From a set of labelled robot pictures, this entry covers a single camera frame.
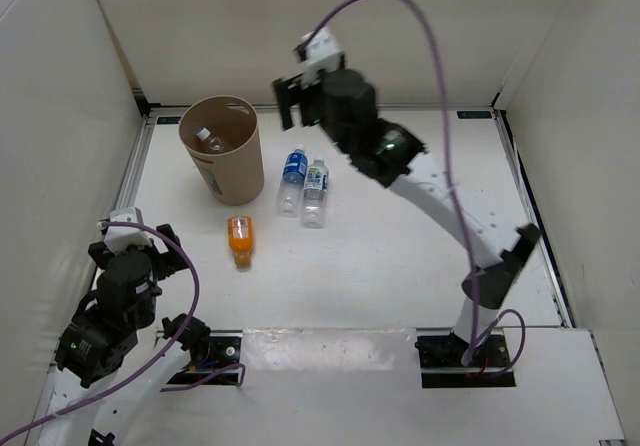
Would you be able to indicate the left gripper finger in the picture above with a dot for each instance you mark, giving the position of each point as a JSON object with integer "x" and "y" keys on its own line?
{"x": 167, "y": 235}
{"x": 169, "y": 263}

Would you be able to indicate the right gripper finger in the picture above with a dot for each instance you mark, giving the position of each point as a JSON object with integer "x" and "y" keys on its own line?
{"x": 285, "y": 112}
{"x": 287, "y": 91}

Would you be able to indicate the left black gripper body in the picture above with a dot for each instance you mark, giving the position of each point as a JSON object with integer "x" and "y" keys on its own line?
{"x": 148, "y": 312}

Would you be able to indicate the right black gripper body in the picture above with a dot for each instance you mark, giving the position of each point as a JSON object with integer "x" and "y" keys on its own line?
{"x": 314, "y": 111}

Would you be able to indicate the clear unlabelled plastic bottle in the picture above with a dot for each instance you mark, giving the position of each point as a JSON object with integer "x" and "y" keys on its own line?
{"x": 210, "y": 143}

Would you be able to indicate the green label plastic bottle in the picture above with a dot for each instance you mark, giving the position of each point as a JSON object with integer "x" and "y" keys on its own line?
{"x": 315, "y": 193}

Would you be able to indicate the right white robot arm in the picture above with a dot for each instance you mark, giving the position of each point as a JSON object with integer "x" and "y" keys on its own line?
{"x": 391, "y": 155}

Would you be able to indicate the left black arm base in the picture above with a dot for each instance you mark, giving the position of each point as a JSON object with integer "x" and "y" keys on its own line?
{"x": 214, "y": 358}

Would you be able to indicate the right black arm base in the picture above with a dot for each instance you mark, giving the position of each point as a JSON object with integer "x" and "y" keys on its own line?
{"x": 440, "y": 361}

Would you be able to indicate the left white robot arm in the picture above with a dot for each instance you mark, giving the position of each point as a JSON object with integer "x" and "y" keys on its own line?
{"x": 89, "y": 405}

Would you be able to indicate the brown cylindrical garbage bin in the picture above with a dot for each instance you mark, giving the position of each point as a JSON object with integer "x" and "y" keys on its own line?
{"x": 236, "y": 177}

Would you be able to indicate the blue label plastic bottle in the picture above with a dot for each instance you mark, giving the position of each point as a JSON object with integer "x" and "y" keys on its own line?
{"x": 292, "y": 181}

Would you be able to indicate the orange juice bottle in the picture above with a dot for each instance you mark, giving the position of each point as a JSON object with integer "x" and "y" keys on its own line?
{"x": 241, "y": 240}

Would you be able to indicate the back aluminium frame rail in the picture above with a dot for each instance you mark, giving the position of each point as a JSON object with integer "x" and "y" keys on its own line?
{"x": 160, "y": 110}

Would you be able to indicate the aluminium frame rail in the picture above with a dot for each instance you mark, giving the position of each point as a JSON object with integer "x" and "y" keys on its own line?
{"x": 533, "y": 213}
{"x": 134, "y": 169}
{"x": 160, "y": 110}

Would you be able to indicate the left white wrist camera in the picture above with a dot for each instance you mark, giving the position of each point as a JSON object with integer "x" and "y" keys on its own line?
{"x": 117, "y": 238}

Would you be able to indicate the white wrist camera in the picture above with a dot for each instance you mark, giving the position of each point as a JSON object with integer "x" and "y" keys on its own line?
{"x": 117, "y": 238}
{"x": 318, "y": 52}

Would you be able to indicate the left aluminium frame rail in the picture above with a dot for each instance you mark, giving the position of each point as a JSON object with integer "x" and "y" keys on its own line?
{"x": 134, "y": 169}

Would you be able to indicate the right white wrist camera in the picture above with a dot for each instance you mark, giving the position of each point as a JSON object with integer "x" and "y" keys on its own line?
{"x": 318, "y": 52}

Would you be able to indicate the right aluminium frame rail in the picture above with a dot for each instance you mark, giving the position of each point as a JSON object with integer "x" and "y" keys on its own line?
{"x": 533, "y": 213}

